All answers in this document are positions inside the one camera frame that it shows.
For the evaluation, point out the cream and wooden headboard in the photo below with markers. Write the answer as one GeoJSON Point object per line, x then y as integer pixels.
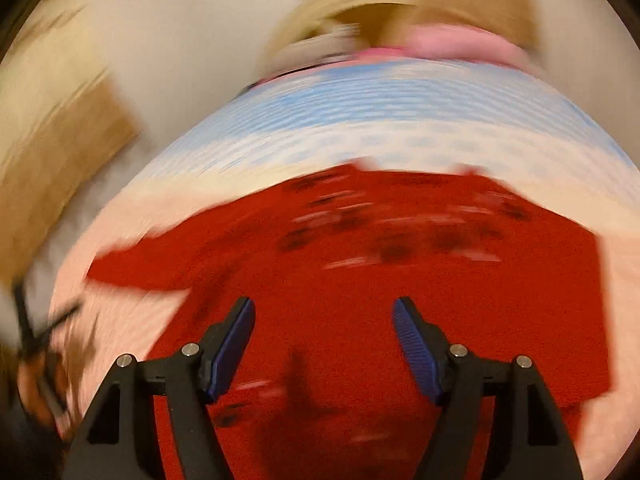
{"type": "Point", "coordinates": [370, 15]}

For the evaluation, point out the bed with dotted sheet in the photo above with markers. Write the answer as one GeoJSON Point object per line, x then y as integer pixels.
{"type": "Point", "coordinates": [390, 125]}

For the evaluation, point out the red knitted sweater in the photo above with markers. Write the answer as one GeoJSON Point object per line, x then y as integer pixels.
{"type": "Point", "coordinates": [360, 280]}

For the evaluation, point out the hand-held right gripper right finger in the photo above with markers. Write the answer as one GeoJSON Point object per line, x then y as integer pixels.
{"type": "Point", "coordinates": [417, 347]}

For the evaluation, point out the pink pillow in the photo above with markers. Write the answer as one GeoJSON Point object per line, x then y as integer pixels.
{"type": "Point", "coordinates": [460, 45]}

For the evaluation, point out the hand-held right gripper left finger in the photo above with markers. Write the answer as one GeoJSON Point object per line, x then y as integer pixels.
{"type": "Point", "coordinates": [231, 347]}

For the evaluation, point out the beige patterned curtain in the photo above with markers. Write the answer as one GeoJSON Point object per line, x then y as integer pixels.
{"type": "Point", "coordinates": [45, 160]}
{"type": "Point", "coordinates": [480, 5]}

